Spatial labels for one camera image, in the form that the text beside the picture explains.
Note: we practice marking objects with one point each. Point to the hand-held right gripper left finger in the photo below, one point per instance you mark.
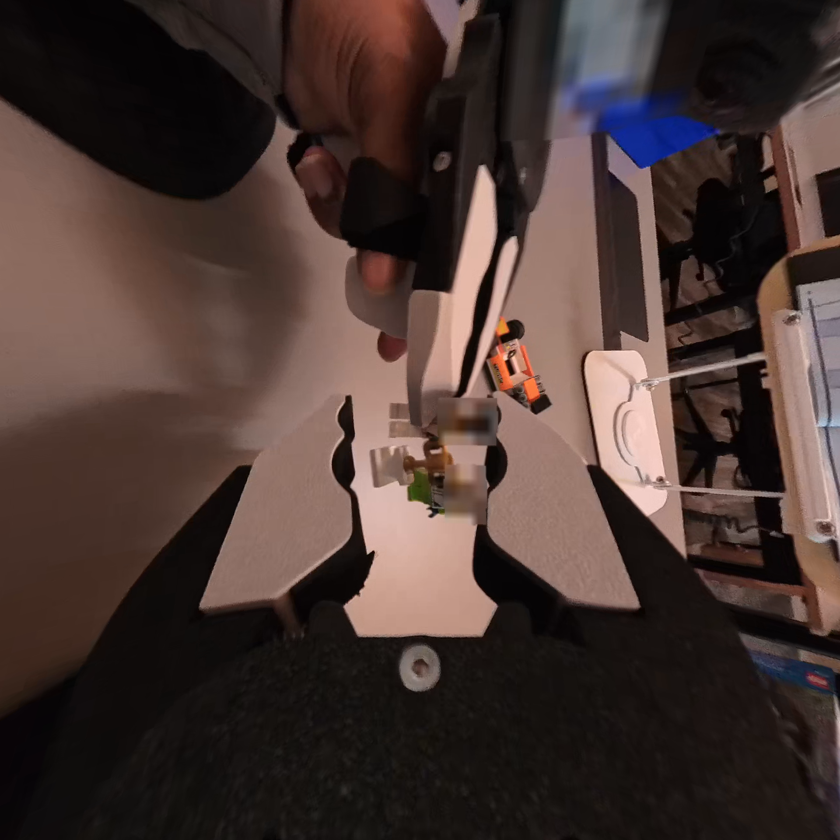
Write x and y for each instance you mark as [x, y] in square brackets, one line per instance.
[282, 525]

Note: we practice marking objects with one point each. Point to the small white lego piece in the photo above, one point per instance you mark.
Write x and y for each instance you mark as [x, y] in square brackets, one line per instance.
[400, 420]

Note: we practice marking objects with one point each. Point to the blue plastic bin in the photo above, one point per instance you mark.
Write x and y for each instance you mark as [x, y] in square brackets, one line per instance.
[643, 131]

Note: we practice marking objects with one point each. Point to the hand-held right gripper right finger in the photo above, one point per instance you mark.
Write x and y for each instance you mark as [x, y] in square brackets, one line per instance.
[565, 525]

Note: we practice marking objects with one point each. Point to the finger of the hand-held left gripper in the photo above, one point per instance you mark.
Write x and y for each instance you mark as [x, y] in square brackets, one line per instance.
[453, 276]
[496, 302]

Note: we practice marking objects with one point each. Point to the white booklet stand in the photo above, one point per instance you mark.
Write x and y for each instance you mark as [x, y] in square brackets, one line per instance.
[630, 420]

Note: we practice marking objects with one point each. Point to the black office chair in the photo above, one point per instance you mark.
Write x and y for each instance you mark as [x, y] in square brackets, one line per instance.
[722, 223]

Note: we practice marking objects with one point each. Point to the orange lego race car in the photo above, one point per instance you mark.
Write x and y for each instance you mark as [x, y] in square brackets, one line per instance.
[516, 368]

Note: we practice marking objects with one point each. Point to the person's left hand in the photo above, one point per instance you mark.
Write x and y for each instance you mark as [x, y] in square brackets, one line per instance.
[355, 92]

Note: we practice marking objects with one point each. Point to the green lego minifigure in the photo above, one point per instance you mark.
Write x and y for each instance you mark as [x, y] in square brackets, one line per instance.
[423, 492]

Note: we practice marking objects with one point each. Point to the lego instruction booklet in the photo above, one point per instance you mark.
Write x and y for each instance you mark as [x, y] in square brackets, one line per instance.
[820, 368]

